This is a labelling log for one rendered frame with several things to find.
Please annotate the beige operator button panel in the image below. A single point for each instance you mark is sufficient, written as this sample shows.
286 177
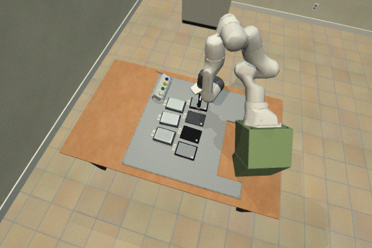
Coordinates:
161 87

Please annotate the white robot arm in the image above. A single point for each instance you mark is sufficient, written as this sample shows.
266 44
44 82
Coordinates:
231 35

